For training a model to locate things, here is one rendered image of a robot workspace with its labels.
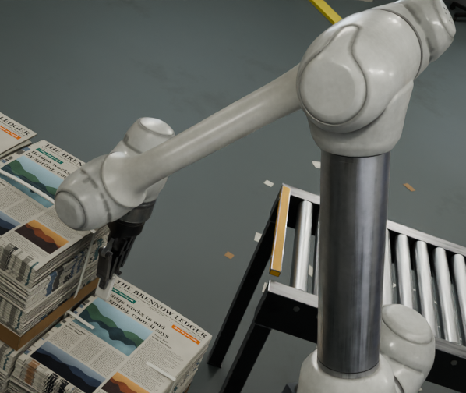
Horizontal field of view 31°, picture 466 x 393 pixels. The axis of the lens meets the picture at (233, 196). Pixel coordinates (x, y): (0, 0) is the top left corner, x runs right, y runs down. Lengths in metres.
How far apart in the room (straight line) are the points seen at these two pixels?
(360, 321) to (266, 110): 0.38
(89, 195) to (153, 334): 0.59
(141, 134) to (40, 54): 3.15
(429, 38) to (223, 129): 0.37
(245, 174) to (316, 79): 3.11
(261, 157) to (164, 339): 2.55
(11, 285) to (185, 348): 0.45
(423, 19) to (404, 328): 0.56
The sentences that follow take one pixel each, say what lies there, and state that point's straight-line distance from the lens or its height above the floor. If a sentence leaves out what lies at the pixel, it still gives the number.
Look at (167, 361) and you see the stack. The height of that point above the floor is 0.83.
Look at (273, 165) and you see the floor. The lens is 4.36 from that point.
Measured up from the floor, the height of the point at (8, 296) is 0.96.
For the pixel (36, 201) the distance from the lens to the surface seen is 1.83.
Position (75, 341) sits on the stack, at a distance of 1.87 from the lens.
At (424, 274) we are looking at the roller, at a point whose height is 0.80.
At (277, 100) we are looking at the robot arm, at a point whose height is 1.56.
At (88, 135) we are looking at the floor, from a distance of 4.09.
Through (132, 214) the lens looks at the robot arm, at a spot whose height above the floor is 1.19.
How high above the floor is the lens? 2.16
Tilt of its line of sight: 33 degrees down
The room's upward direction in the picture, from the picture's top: 22 degrees clockwise
